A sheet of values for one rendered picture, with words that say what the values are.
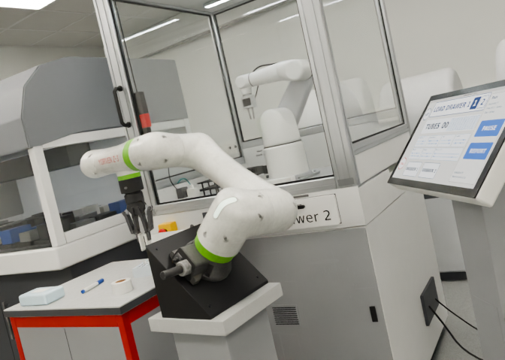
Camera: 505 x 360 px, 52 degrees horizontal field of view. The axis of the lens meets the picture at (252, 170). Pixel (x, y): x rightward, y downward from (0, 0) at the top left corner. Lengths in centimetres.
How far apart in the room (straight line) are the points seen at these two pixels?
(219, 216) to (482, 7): 385
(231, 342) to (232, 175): 49
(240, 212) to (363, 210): 67
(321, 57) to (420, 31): 317
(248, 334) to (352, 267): 60
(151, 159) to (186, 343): 56
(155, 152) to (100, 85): 126
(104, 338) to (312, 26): 129
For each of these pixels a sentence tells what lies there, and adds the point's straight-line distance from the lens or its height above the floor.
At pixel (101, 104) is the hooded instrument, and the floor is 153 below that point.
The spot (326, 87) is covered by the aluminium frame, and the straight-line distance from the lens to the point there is 187.
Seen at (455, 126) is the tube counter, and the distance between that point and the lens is 148.
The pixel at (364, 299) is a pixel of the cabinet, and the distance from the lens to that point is 199.
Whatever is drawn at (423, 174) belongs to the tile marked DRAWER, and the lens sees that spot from 149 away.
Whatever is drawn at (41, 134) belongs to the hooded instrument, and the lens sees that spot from 253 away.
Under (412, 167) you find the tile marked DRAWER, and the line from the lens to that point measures 157.
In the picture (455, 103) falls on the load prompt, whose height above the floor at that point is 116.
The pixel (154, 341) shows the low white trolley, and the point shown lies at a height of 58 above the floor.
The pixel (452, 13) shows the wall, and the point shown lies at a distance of 494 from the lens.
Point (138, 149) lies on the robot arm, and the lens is 167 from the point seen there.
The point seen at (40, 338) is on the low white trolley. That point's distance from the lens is 216.
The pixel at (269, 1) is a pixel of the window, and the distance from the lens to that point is 200.
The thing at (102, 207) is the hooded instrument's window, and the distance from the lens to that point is 272.
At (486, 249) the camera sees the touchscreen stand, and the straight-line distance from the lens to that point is 148.
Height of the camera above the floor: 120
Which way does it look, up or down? 4 degrees down
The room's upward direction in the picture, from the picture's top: 13 degrees counter-clockwise
